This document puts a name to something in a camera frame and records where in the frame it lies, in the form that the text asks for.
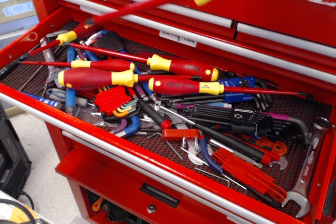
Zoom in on white cutting tools label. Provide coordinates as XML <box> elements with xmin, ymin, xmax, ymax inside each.
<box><xmin>159</xmin><ymin>30</ymin><xmax>197</xmax><ymax>48</ymax></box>

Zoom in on red yellow screwdriver upper middle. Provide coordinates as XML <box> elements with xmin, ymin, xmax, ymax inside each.
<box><xmin>63</xmin><ymin>42</ymin><xmax>219</xmax><ymax>82</ymax></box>

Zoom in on blue holder hex key set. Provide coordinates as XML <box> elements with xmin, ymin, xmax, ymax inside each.
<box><xmin>166</xmin><ymin>77</ymin><xmax>273</xmax><ymax>110</ymax></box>

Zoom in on red yellow screwdriver right pointing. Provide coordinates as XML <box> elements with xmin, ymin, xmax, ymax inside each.
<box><xmin>148</xmin><ymin>76</ymin><xmax>308</xmax><ymax>96</ymax></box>

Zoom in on red tool chest cabinet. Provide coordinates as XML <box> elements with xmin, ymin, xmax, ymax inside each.
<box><xmin>20</xmin><ymin>0</ymin><xmax>335</xmax><ymax>223</ymax></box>

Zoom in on slim red yellow screwdriver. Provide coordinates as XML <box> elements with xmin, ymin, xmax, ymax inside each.
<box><xmin>20</xmin><ymin>59</ymin><xmax>135</xmax><ymax>72</ymax></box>

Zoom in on black torx key set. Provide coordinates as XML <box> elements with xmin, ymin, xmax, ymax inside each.
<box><xmin>183</xmin><ymin>104</ymin><xmax>300</xmax><ymax>140</ymax></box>

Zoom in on large black hex key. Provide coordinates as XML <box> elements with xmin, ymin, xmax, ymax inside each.
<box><xmin>262</xmin><ymin>112</ymin><xmax>311</xmax><ymax>146</ymax></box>

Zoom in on red holder coloured hex keys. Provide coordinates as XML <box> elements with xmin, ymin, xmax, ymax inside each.
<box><xmin>94</xmin><ymin>86</ymin><xmax>138</xmax><ymax>118</ymax></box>

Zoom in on wiha red yellow screwdriver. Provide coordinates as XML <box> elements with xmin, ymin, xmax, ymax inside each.
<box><xmin>26</xmin><ymin>20</ymin><xmax>102</xmax><ymax>56</ymax></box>

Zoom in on fat red yellow screwdriver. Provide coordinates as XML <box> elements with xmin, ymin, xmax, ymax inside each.
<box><xmin>57</xmin><ymin>67</ymin><xmax>203</xmax><ymax>91</ymax></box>

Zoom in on silver combination wrench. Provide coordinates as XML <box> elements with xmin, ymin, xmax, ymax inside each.
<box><xmin>282</xmin><ymin>117</ymin><xmax>331</xmax><ymax>219</ymax></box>

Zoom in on open red tool drawer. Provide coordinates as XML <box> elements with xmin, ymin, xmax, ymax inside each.
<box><xmin>1</xmin><ymin>2</ymin><xmax>335</xmax><ymax>223</ymax></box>

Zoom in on silver adjustable wrench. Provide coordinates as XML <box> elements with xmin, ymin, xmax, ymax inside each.
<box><xmin>39</xmin><ymin>37</ymin><xmax>62</xmax><ymax>88</ymax></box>

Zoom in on red folding key set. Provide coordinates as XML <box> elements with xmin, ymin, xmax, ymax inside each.
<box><xmin>212</xmin><ymin>148</ymin><xmax>287</xmax><ymax>203</ymax></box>

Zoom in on blue precision screwdriver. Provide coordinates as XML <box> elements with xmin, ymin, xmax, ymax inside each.
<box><xmin>22</xmin><ymin>92</ymin><xmax>62</xmax><ymax>109</ymax></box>

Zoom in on black box on floor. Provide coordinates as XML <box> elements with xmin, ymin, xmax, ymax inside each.
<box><xmin>1</xmin><ymin>108</ymin><xmax>32</xmax><ymax>199</ymax></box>

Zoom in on blue handled pliers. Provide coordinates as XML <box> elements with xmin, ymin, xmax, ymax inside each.
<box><xmin>198</xmin><ymin>135</ymin><xmax>223</xmax><ymax>174</ymax></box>

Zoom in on blue handled tool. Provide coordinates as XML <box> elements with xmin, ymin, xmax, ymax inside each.
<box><xmin>65</xmin><ymin>46</ymin><xmax>76</xmax><ymax>115</ymax></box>

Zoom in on grey handled screwdriver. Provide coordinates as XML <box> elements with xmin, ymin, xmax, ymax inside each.
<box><xmin>46</xmin><ymin>88</ymin><xmax>89</xmax><ymax>107</ymax></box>

